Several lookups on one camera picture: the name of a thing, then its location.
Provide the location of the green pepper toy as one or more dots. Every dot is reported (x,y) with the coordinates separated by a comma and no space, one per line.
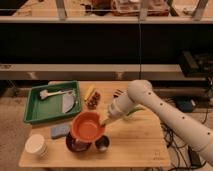
(129,115)

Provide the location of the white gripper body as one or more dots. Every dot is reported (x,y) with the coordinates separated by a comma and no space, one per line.
(118,108)

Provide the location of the green plastic tray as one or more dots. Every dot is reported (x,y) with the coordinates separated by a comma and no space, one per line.
(39,111)

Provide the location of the blue sponge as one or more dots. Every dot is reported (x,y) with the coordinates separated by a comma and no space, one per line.
(59,130)

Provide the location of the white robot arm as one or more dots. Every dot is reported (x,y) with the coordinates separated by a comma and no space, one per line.
(198,136)

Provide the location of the black power adapter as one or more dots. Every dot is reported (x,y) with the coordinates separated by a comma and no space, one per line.
(194,158)

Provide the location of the grey half-round plate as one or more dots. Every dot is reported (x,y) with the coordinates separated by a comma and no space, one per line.
(68,102)

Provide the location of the striped brown cake block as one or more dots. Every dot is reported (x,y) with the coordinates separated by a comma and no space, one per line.
(117,93)

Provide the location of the red grape bunch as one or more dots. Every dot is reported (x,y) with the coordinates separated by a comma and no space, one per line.
(93,101)

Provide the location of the black box on shelf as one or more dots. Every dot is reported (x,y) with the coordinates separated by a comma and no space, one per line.
(196,65)

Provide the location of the orange bowl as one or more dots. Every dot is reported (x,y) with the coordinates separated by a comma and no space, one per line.
(86,127)

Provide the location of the small steel cup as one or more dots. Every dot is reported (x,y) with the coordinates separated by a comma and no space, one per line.
(102,144)

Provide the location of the dark purple bowl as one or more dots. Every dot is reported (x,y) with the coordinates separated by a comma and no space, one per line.
(76,146)

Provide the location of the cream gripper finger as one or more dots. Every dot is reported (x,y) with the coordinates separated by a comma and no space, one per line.
(107,121)

